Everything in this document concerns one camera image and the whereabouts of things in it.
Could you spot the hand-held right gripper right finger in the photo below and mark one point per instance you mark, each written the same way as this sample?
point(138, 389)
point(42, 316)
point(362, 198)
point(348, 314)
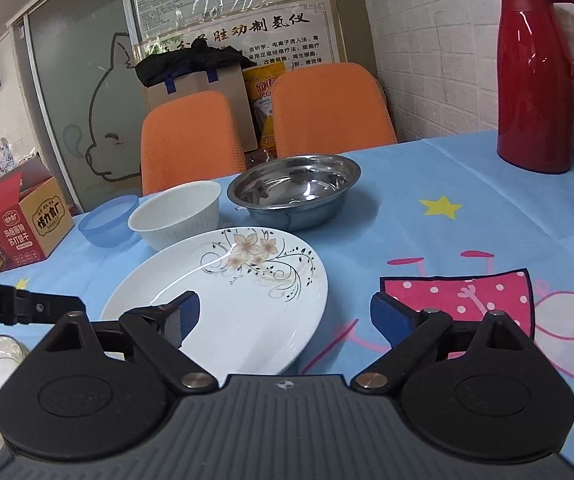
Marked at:
point(389, 317)

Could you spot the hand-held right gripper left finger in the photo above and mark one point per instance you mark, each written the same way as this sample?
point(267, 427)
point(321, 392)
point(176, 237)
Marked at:
point(189, 312)

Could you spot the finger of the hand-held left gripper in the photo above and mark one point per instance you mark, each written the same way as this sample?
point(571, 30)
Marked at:
point(42, 306)

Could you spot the white floral plate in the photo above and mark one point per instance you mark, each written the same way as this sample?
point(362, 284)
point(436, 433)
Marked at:
point(247, 305)

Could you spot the white ribbed bowl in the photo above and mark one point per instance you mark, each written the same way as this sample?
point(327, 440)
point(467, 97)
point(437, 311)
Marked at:
point(182, 220)

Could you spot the blue plastic bowl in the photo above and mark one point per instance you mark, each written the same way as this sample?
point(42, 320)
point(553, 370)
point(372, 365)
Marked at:
point(104, 227)

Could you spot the stainless steel bowl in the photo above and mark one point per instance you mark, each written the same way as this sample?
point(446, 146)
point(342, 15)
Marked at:
point(287, 190)

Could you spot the red cracker box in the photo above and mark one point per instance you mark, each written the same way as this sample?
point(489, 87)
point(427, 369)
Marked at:
point(22, 225)

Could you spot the blue printed tablecloth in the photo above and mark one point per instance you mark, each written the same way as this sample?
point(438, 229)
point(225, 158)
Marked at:
point(392, 210)

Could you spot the orange chair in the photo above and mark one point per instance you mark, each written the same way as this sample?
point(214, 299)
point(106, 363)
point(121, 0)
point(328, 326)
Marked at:
point(192, 140)
point(332, 110)

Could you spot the frosted glass door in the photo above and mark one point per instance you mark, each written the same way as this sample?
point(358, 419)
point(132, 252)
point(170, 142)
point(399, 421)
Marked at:
point(67, 85)

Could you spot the brown paper bag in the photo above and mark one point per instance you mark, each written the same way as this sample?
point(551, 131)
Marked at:
point(227, 82)

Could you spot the yellow snack packet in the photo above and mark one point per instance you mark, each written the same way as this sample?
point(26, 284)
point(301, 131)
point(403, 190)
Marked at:
point(262, 90)

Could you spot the black cloth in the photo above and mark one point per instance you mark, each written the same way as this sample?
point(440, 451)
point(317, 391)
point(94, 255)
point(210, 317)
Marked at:
point(182, 62)

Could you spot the red thermos jug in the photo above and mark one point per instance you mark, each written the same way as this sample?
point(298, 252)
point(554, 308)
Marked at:
point(532, 85)

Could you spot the framed text board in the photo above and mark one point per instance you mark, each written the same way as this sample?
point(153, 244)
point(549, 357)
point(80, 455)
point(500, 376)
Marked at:
point(287, 30)

